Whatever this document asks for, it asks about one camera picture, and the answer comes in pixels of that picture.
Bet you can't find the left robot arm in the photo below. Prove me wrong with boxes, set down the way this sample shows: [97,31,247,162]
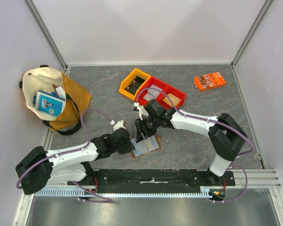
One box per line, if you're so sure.
[15,128,133,194]

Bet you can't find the gold card stack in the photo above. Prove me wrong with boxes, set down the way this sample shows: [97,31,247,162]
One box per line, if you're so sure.
[162,93,181,107]

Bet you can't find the aluminium frame rail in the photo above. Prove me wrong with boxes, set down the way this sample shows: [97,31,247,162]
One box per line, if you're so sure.
[34,169,280,198]

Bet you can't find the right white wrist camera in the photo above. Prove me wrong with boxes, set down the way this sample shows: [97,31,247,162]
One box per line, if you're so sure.
[133,102,149,120]

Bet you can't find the orange printed box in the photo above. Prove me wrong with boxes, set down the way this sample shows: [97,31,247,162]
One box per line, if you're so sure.
[193,72,226,91]

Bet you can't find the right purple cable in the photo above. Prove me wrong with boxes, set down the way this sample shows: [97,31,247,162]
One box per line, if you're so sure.
[134,87,255,203]

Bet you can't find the yellow plastic bin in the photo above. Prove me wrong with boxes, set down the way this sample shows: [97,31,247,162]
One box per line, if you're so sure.
[119,68,151,101]

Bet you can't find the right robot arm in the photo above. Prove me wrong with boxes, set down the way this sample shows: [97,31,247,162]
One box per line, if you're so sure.
[134,99,247,186]

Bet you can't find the white and tan tote bag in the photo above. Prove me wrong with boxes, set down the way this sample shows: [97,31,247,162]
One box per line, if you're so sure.
[19,65,92,136]

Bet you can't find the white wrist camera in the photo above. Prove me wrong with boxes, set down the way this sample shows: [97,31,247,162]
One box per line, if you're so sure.
[133,102,149,120]
[109,120,125,131]

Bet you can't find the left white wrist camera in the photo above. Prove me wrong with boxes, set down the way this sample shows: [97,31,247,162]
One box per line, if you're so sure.
[109,120,125,131]

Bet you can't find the silver card stack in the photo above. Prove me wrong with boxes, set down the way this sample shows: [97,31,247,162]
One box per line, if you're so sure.
[143,85,162,101]

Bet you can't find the red bin with gold cards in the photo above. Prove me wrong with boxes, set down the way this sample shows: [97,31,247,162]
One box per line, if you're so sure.
[157,86,186,110]

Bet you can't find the red bin with silver cards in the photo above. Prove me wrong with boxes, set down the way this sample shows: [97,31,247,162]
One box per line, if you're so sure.
[137,76,167,105]

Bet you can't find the black card stack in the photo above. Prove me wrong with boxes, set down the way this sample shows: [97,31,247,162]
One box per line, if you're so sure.
[125,76,145,96]

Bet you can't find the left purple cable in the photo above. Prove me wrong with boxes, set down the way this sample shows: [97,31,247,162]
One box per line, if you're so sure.
[16,108,114,203]

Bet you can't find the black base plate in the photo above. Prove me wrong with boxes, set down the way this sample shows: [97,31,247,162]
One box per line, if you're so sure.
[78,169,236,187]

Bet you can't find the brown leather card holder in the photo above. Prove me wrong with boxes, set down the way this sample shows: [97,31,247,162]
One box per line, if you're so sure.
[131,135,162,158]

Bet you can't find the blue and white booklet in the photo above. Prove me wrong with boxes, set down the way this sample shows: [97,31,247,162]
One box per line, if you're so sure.
[35,90,66,117]

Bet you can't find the purple cable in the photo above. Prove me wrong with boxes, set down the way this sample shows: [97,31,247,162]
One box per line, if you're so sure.
[134,87,255,203]
[16,108,114,203]

